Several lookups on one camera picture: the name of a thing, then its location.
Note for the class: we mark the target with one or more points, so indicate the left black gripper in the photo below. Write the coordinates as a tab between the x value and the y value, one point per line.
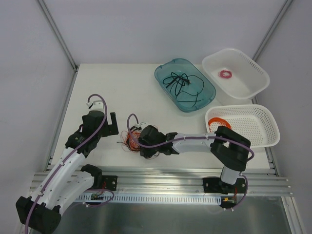
113	123

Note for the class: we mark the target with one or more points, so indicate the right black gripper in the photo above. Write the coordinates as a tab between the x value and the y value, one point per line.
142	143

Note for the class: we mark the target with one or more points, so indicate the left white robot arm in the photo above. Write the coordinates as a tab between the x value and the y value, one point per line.
43	208

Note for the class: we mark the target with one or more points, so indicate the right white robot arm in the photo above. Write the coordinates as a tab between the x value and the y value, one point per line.
229	147

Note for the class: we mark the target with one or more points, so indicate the teal transparent plastic tray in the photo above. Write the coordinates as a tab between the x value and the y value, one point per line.
185	85

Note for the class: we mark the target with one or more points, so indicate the white perforated plastic basket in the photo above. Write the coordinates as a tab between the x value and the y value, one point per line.
252	121

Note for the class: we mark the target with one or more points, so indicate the white solid plastic basket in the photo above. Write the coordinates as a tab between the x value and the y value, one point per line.
236	77

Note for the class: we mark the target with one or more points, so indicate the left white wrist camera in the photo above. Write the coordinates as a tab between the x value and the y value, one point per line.
96	106

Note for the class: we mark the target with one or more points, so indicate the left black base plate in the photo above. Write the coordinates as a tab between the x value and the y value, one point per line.
108	182

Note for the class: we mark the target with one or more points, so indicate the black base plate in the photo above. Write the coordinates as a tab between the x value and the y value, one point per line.
108	182
215	185

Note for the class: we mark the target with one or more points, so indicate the white slotted cable duct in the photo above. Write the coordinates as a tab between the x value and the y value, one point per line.
150	198

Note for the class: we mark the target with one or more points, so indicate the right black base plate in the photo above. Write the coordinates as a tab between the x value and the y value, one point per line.
215	185

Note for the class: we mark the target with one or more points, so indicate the aluminium mounting rail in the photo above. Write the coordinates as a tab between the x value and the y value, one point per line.
135	180

